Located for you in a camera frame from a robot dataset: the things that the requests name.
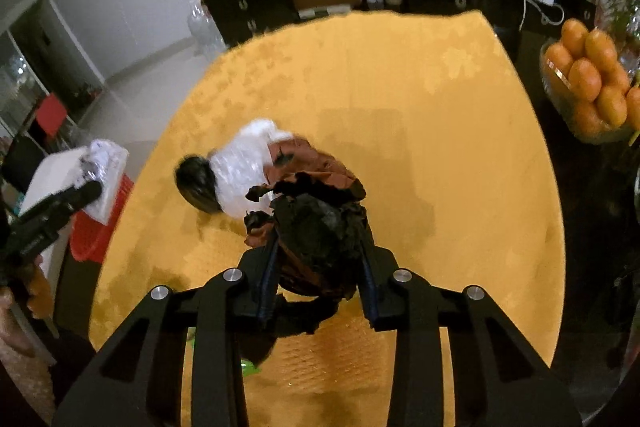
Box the clear white plastic bag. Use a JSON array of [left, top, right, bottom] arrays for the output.
[[208, 118, 293, 220]]

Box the dark brown wrapper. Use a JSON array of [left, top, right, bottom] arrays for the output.
[[240, 135, 373, 365]]

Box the red mesh trash basket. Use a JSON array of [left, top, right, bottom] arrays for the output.
[[70, 174, 134, 265]]

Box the beige sofa ottoman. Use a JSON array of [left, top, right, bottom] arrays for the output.
[[18, 146, 87, 288]]

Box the red chair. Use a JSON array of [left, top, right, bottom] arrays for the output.
[[36, 93, 67, 139]]

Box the black crumpled bag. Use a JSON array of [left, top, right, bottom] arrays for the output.
[[175, 155, 221, 215]]

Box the clear water jug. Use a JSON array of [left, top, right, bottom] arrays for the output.
[[186, 0, 227, 62]]

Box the yellow tablecloth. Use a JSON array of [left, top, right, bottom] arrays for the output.
[[90, 12, 565, 361]]

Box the bowl of oranges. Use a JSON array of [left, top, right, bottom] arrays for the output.
[[540, 18, 639, 145]]

